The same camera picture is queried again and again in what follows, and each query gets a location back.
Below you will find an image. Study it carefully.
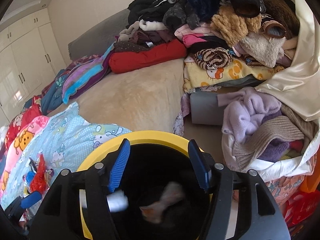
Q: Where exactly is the red plastic wrapper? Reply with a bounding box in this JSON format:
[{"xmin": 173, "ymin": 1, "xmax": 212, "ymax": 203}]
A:
[{"xmin": 30, "ymin": 154, "xmax": 47, "ymax": 194}]

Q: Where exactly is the orange white snack wrapper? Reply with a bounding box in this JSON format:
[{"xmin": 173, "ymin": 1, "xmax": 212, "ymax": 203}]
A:
[{"xmin": 140, "ymin": 181, "xmax": 184, "ymax": 224}]

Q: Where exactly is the yellow rimmed black trash bin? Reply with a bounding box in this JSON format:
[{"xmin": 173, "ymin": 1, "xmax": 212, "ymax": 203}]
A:
[{"xmin": 78, "ymin": 131, "xmax": 210, "ymax": 239}]

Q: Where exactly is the pink cartoon bear blanket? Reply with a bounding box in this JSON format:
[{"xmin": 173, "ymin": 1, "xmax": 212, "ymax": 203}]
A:
[{"xmin": 1, "ymin": 115, "xmax": 50, "ymax": 197}]

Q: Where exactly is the light blue Hello Kitty quilt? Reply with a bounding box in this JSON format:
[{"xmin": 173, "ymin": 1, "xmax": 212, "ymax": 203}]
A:
[{"xmin": 1, "ymin": 102, "xmax": 129, "ymax": 209}]

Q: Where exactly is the lavender knit sweater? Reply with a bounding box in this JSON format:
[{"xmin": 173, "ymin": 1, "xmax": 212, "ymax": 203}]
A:
[{"xmin": 217, "ymin": 87, "xmax": 281, "ymax": 143}]

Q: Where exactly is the red floral blanket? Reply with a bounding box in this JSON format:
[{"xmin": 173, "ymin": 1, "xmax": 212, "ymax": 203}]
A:
[{"xmin": 4, "ymin": 95, "xmax": 42, "ymax": 150}]

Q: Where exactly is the yellow Hello Kitty blanket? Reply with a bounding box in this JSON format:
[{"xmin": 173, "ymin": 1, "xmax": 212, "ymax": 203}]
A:
[{"xmin": 183, "ymin": 56, "xmax": 285, "ymax": 93}]

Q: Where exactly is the beige ribbed knit sweater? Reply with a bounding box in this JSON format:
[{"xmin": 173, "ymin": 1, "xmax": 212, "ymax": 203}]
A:
[{"xmin": 232, "ymin": 104, "xmax": 318, "ymax": 170}]

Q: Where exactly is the dark blue leaf blanket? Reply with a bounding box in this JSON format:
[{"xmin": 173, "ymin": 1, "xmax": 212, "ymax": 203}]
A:
[{"xmin": 23, "ymin": 68, "xmax": 71, "ymax": 116}]

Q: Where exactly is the purple blue striped pillow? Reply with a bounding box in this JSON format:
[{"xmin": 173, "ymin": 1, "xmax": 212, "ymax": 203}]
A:
[{"xmin": 62, "ymin": 44, "xmax": 114, "ymax": 104}]

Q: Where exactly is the red folded cushion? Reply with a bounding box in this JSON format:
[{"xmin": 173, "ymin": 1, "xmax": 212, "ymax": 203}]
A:
[{"xmin": 108, "ymin": 39, "xmax": 187, "ymax": 74}]

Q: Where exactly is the cream satin curtain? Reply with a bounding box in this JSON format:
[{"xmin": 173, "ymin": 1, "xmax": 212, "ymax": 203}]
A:
[{"xmin": 255, "ymin": 0, "xmax": 319, "ymax": 121}]

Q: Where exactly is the grey bed headboard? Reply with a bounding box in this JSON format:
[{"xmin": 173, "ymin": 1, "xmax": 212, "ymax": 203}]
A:
[{"xmin": 68, "ymin": 9, "xmax": 130, "ymax": 61}]

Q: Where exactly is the white built-in wardrobe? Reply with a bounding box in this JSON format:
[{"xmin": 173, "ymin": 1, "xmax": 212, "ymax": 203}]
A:
[{"xmin": 1, "ymin": 9, "xmax": 66, "ymax": 126}]

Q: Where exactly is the pile of dark clothes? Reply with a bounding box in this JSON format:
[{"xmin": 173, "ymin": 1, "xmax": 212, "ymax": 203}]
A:
[{"xmin": 127, "ymin": 0, "xmax": 300, "ymax": 68}]

